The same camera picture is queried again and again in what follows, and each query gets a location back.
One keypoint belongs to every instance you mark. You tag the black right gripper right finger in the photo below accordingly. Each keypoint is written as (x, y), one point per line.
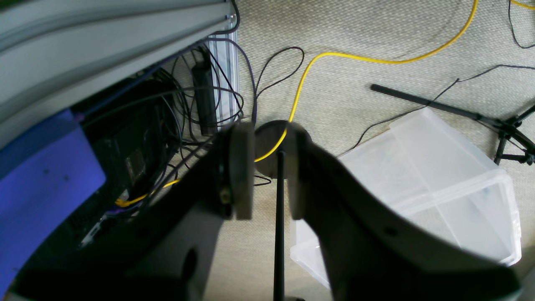
(370, 253)

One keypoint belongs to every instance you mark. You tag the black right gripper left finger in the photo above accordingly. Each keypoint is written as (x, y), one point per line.
(166, 252)

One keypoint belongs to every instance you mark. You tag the clear plastic storage bin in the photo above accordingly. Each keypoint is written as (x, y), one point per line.
(429, 173)

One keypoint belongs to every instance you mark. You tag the black vertical pole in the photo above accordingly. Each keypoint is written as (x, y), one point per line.
(279, 266)

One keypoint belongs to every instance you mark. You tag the blue panel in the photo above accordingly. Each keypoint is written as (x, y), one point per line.
(46, 174)

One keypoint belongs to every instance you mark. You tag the black round stand base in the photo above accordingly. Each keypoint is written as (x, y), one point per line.
(266, 137)

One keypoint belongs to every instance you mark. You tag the black tripod stand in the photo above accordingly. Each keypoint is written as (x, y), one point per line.
(506, 129)

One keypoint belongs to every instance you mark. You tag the black power adapter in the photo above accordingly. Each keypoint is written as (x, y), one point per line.
(204, 95)

